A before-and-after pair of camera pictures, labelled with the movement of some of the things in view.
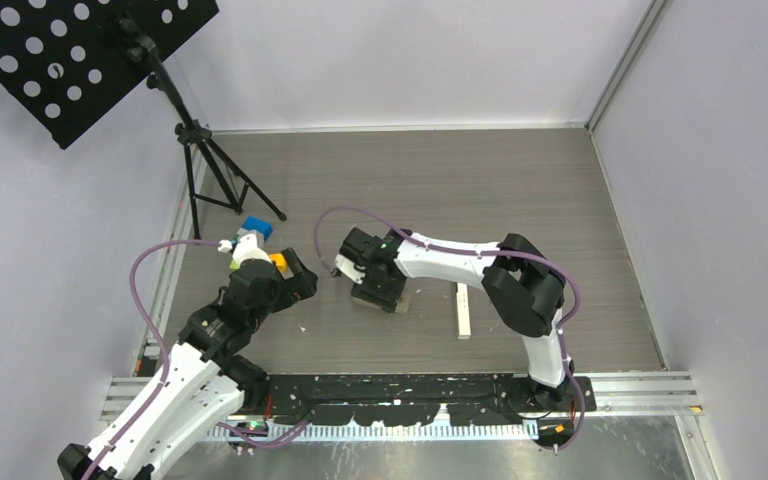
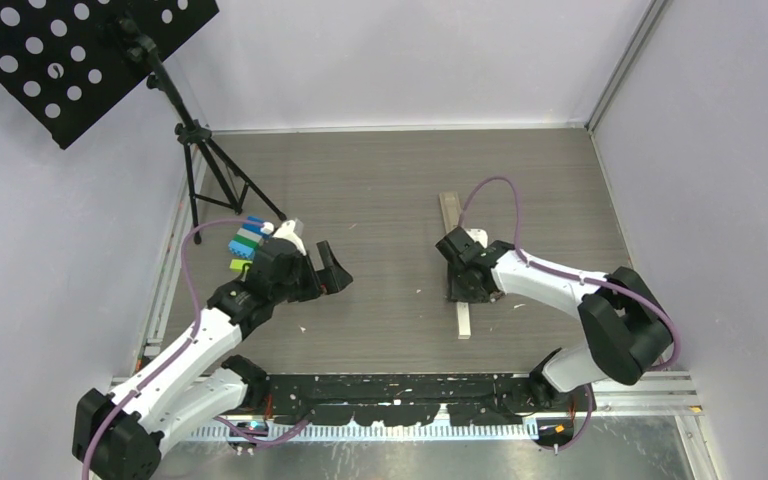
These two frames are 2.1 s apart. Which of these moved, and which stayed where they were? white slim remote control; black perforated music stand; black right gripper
Moved: black right gripper
Stayed: white slim remote control; black perforated music stand
